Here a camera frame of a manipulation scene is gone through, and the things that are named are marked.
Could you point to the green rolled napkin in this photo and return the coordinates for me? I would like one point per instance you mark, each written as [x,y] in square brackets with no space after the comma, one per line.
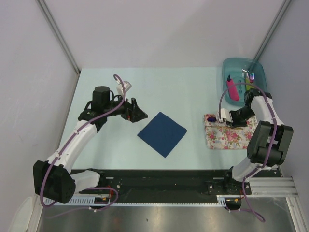
[248,84]

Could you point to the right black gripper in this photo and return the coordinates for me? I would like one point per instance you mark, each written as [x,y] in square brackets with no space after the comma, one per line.
[235,123]

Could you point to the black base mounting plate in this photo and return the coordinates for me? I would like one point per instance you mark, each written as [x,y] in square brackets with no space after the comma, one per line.
[165,186]

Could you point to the iridescent fork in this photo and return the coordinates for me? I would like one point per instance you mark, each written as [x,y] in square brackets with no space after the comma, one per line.
[251,77]

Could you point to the teal plastic bin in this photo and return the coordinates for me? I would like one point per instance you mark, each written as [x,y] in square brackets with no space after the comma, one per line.
[238,69]

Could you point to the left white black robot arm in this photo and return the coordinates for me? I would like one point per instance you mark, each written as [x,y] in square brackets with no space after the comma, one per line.
[53,178]

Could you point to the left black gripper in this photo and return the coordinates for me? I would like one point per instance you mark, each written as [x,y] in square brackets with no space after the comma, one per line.
[132,112]

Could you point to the purple spoon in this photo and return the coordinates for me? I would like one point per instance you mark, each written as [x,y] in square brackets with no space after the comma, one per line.
[211,119]

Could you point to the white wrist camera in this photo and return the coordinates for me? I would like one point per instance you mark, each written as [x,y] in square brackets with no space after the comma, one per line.
[224,116]
[121,89]

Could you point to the aluminium rail frame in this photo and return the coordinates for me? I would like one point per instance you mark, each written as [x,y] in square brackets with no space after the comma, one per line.
[265,184]

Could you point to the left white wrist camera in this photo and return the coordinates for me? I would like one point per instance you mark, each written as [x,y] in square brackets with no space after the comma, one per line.
[121,89]

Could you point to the floral cloth mat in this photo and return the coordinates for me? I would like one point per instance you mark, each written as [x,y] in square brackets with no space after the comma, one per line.
[220,136]

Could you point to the dark blue paper napkin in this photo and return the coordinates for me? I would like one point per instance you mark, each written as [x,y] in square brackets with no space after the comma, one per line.
[162,134]

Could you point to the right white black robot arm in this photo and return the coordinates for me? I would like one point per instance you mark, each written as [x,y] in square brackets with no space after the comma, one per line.
[269,143]

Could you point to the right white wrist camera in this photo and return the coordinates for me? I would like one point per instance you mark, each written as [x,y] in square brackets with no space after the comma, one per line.
[224,116]

